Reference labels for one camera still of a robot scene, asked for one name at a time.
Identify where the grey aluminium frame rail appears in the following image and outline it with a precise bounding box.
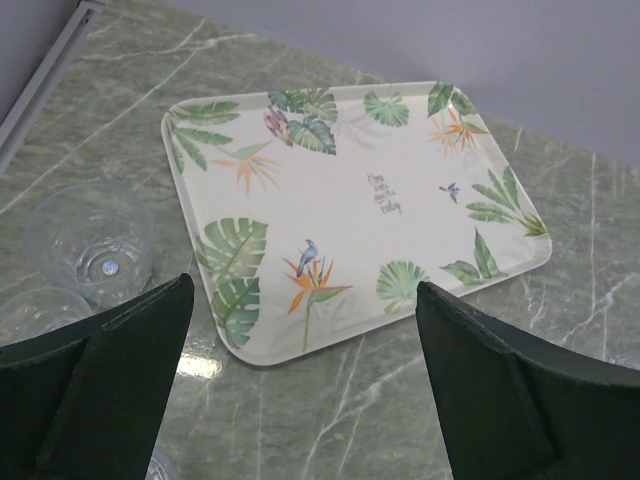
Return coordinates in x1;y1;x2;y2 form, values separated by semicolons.
1;1;108;171

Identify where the clear glass cup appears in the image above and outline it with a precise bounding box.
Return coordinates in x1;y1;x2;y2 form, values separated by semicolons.
145;445;180;480
1;287;92;347
24;181;154;308

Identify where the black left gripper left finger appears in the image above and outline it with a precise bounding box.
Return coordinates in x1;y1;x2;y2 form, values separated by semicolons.
1;273;194;479

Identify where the floral leaf print tray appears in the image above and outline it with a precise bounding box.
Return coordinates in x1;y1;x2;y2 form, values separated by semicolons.
161;81;552;366

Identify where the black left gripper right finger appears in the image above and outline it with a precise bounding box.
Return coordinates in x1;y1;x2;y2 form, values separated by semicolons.
415;282;639;480

